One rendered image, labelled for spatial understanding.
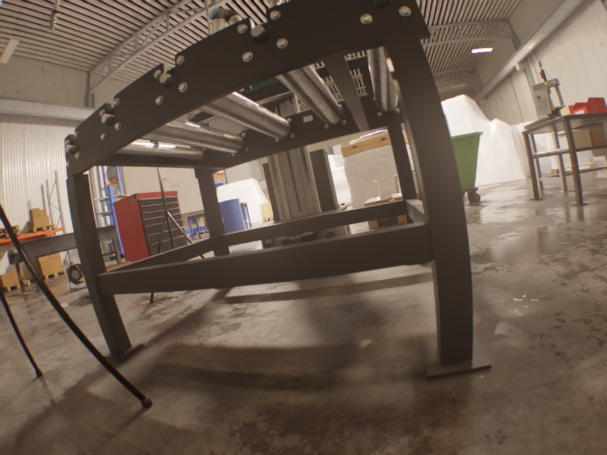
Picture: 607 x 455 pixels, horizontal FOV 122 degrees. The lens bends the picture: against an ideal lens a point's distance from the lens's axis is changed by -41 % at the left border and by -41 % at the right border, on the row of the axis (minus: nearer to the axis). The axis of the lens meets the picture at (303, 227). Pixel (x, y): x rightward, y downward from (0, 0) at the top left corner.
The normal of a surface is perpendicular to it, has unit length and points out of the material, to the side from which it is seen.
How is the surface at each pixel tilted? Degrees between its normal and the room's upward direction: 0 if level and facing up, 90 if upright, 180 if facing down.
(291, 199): 90
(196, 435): 0
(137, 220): 90
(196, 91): 90
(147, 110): 90
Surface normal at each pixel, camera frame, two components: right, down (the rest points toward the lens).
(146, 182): 0.73, -0.10
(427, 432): -0.21, -0.97
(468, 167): -0.37, 0.34
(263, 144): -0.29, 0.15
